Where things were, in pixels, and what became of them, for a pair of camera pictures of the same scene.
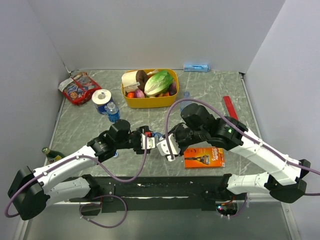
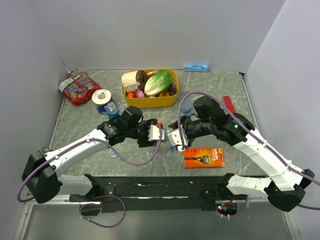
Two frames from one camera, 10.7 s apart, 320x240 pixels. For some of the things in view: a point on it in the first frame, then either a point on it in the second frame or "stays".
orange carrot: (131, 94) stays
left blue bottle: (113, 112) stays
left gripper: (141, 130) to (145, 142)
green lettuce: (158, 83) stays
